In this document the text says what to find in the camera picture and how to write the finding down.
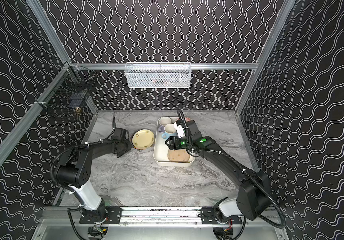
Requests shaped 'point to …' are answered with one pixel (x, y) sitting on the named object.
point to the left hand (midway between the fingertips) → (131, 146)
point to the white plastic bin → (160, 152)
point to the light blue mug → (170, 131)
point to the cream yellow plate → (143, 139)
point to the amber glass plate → (178, 155)
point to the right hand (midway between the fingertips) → (171, 142)
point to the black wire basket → (69, 89)
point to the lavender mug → (163, 121)
